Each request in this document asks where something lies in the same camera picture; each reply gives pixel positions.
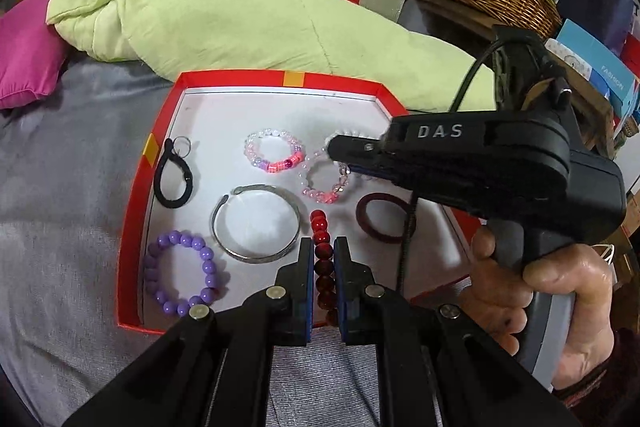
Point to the wooden side table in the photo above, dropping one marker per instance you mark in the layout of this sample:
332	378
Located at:
595	107

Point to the white patterned box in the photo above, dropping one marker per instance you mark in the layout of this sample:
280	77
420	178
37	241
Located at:
575	57

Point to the light blue cardboard box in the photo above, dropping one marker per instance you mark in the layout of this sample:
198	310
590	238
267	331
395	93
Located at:
605	67

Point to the maroon bangle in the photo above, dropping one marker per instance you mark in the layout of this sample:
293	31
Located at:
362	217

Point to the navy bag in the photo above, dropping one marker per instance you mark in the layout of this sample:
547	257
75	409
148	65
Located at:
595	2

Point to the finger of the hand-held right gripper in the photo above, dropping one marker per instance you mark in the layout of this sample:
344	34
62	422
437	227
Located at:
380	174
355	148

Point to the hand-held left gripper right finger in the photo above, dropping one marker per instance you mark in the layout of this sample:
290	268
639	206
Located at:
342	287

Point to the red box tray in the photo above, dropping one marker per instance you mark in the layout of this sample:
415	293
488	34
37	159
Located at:
210	117

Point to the silver bangle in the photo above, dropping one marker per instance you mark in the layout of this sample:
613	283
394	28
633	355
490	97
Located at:
220	237

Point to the grey blanket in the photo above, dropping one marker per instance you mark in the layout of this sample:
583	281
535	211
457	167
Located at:
65	207

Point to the person's right hand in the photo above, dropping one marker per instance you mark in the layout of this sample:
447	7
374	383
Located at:
585	287

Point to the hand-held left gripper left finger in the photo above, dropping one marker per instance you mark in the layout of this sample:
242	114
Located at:
306	287

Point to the magenta pillow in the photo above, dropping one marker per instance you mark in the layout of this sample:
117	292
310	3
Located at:
25	52

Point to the light green quilt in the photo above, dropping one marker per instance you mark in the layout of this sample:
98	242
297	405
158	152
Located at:
225	22

